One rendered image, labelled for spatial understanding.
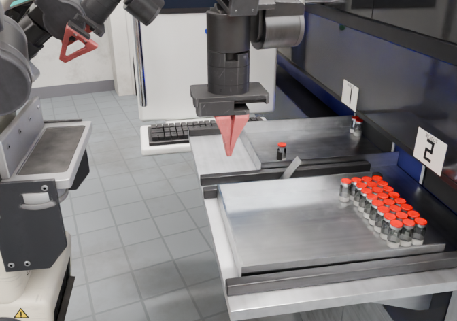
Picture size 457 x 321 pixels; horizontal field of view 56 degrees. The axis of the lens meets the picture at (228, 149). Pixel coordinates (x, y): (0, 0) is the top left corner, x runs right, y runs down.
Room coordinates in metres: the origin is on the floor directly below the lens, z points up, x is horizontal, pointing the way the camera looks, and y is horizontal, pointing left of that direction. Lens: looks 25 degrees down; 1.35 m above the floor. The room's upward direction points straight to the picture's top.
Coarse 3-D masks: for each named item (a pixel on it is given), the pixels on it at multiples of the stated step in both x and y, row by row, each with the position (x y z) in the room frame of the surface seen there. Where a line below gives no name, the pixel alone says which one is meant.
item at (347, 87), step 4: (344, 80) 1.08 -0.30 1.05; (344, 84) 1.08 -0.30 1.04; (348, 84) 1.05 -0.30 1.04; (352, 84) 1.03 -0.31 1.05; (344, 88) 1.07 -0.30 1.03; (348, 88) 1.05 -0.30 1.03; (352, 88) 1.03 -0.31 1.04; (356, 88) 1.01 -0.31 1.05; (344, 92) 1.07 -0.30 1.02; (348, 92) 1.05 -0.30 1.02; (352, 92) 1.03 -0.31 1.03; (356, 92) 1.01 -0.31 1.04; (344, 96) 1.07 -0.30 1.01; (348, 96) 1.05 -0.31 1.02; (352, 96) 1.02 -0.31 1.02; (356, 96) 1.00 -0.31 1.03; (344, 100) 1.07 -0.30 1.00; (348, 100) 1.04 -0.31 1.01; (352, 100) 1.02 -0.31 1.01; (356, 100) 1.00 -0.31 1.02; (348, 104) 1.04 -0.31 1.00; (352, 104) 1.02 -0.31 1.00; (356, 104) 1.00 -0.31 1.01; (352, 108) 1.02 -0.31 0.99
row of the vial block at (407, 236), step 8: (368, 184) 0.75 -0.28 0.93; (376, 184) 0.75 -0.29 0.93; (376, 192) 0.72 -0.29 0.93; (384, 200) 0.69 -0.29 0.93; (392, 200) 0.69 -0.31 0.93; (392, 208) 0.66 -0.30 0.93; (400, 208) 0.66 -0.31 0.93; (400, 216) 0.63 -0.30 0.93; (408, 224) 0.61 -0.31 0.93; (408, 232) 0.61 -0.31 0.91; (408, 240) 0.61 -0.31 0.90
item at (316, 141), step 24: (264, 120) 1.14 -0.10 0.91; (288, 120) 1.15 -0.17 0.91; (312, 120) 1.16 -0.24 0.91; (336, 120) 1.17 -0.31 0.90; (264, 144) 1.05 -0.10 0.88; (288, 144) 1.05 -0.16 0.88; (312, 144) 1.05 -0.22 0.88; (336, 144) 1.05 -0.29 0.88; (360, 144) 1.05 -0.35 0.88; (264, 168) 0.87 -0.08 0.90
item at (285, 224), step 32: (224, 192) 0.77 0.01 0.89; (256, 192) 0.78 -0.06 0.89; (288, 192) 0.79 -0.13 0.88; (320, 192) 0.79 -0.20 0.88; (224, 224) 0.67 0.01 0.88; (256, 224) 0.67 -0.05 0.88; (288, 224) 0.67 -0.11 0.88; (320, 224) 0.67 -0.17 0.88; (352, 224) 0.67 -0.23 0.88; (256, 256) 0.58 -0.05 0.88; (288, 256) 0.58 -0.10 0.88; (320, 256) 0.54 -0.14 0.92; (352, 256) 0.55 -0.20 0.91; (384, 256) 0.55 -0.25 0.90
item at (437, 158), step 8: (424, 136) 0.73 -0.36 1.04; (432, 136) 0.71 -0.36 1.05; (416, 144) 0.75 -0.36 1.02; (424, 144) 0.72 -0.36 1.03; (440, 144) 0.68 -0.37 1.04; (416, 152) 0.74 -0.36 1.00; (440, 152) 0.68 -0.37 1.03; (424, 160) 0.71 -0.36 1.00; (432, 160) 0.69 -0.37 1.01; (440, 160) 0.67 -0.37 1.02; (432, 168) 0.69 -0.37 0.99; (440, 168) 0.67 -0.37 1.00
